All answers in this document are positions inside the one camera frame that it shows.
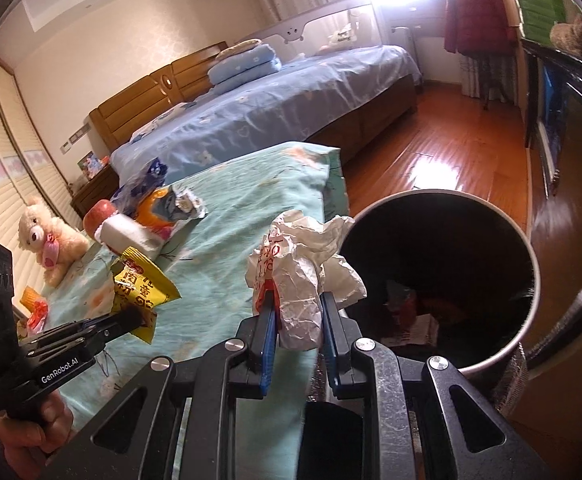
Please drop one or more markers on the photo frame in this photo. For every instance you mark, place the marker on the photo frame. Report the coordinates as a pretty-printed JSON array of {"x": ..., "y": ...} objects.
[{"x": 90, "y": 162}]

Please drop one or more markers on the folded blue quilt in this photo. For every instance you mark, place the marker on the folded blue quilt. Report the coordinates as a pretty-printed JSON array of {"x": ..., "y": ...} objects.
[{"x": 243, "y": 62}]

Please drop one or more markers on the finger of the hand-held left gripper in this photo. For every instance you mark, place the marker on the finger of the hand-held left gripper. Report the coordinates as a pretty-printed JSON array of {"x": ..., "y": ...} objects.
[{"x": 116, "y": 322}]

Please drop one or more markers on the wooden television cabinet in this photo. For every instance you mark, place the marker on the wooden television cabinet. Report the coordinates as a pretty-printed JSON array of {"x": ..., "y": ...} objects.
[{"x": 571, "y": 240}]

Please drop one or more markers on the red snack packet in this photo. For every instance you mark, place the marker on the red snack packet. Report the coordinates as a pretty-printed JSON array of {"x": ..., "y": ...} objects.
[{"x": 406, "y": 307}]

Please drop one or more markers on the yellow snack packet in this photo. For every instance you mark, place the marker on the yellow snack packet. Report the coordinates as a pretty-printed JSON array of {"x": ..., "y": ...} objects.
[{"x": 141, "y": 285}]

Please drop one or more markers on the bed with blue sheet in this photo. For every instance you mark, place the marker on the bed with blue sheet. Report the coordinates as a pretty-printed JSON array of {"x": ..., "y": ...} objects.
[{"x": 271, "y": 100}]

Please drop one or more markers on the brown teddy bear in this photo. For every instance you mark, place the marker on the brown teddy bear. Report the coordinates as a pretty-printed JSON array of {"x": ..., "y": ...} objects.
[{"x": 571, "y": 32}]

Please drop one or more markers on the red round packet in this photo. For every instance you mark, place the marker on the red round packet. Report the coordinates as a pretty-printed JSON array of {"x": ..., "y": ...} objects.
[{"x": 98, "y": 215}]

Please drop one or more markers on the red jacket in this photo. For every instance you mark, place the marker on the red jacket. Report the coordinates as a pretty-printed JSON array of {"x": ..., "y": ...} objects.
[{"x": 476, "y": 15}]

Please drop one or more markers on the person's left hand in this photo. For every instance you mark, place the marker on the person's left hand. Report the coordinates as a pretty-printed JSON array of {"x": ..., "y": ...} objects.
[{"x": 21, "y": 445}]

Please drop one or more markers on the pink candy wrapper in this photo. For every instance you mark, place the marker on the pink candy wrapper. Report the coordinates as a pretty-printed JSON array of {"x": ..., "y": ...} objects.
[{"x": 38, "y": 319}]

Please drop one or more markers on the floral green blanket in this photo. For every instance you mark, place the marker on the floral green blanket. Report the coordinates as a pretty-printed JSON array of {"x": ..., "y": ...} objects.
[{"x": 241, "y": 195}]

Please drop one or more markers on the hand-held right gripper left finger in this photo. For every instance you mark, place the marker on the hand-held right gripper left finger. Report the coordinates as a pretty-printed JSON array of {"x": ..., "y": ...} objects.
[{"x": 268, "y": 345}]

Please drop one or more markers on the white paper bag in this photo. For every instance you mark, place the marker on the white paper bag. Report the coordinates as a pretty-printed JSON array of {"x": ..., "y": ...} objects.
[{"x": 296, "y": 280}]

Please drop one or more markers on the beige sliding wardrobe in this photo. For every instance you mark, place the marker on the beige sliding wardrobe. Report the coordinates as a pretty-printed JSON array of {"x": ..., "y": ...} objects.
[{"x": 1, "y": 150}]

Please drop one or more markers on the round black trash can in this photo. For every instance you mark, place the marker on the round black trash can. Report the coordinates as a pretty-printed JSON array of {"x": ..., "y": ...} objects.
[{"x": 451, "y": 240}]

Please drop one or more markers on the beige pillow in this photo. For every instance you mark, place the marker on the beige pillow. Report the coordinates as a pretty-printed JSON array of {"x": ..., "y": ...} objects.
[{"x": 236, "y": 47}]

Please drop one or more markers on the yellow foam net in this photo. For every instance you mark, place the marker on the yellow foam net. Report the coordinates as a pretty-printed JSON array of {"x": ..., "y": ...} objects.
[{"x": 33, "y": 296}]

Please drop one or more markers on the cream teddy bear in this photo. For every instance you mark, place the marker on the cream teddy bear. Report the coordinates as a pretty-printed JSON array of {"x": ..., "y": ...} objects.
[{"x": 41, "y": 235}]

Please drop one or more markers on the grey bed guard rail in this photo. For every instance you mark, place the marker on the grey bed guard rail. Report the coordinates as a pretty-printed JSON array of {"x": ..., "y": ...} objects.
[{"x": 321, "y": 25}]

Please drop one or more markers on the wooden headboard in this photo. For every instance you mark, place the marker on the wooden headboard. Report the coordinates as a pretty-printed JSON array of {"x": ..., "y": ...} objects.
[{"x": 136, "y": 105}]

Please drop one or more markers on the black television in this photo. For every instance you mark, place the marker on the black television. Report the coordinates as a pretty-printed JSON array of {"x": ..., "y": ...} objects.
[{"x": 553, "y": 105}]

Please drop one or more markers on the coat stand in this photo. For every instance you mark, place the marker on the coat stand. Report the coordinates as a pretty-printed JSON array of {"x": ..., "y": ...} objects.
[{"x": 487, "y": 87}]

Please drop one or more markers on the flat white paper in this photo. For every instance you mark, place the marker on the flat white paper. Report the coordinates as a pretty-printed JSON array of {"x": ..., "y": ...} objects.
[{"x": 416, "y": 331}]

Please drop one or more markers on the white plush pillow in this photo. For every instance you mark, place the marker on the white plush pillow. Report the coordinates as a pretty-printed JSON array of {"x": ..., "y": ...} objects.
[{"x": 338, "y": 40}]

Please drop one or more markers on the stack of green boxes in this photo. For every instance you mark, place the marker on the stack of green boxes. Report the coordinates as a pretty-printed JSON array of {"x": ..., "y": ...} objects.
[{"x": 538, "y": 5}]

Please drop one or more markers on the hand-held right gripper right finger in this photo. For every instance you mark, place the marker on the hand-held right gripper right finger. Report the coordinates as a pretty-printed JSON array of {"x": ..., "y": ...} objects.
[{"x": 329, "y": 345}]

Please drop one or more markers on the wooden nightstand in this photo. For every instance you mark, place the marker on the wooden nightstand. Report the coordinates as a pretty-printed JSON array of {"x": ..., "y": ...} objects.
[{"x": 93, "y": 190}]

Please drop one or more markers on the blue plastic wrapper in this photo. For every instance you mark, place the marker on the blue plastic wrapper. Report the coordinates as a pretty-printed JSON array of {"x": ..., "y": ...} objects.
[{"x": 141, "y": 185}]

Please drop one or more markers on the orange snack packet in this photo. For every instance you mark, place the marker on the orange snack packet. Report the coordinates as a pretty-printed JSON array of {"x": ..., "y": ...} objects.
[{"x": 163, "y": 210}]

